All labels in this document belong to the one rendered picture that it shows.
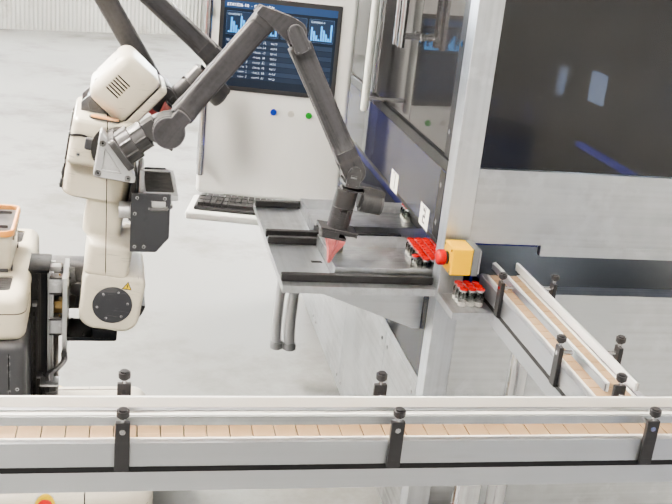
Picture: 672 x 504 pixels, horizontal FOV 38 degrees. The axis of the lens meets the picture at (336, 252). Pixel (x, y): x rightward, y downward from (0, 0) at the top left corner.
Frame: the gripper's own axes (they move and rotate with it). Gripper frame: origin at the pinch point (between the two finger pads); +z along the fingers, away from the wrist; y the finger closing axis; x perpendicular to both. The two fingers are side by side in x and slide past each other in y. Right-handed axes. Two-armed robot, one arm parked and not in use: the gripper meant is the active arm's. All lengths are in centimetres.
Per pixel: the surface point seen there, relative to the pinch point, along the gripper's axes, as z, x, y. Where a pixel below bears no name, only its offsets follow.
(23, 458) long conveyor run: 11, -95, -66
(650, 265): -10, 18, 103
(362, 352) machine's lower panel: 48, 54, 34
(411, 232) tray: -3.6, 27.9, 29.8
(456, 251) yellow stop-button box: -14.9, -21.7, 24.8
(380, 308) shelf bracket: 10.3, -2.5, 16.6
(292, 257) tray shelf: 4.5, 9.7, -7.4
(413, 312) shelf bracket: 9.8, -2.5, 26.0
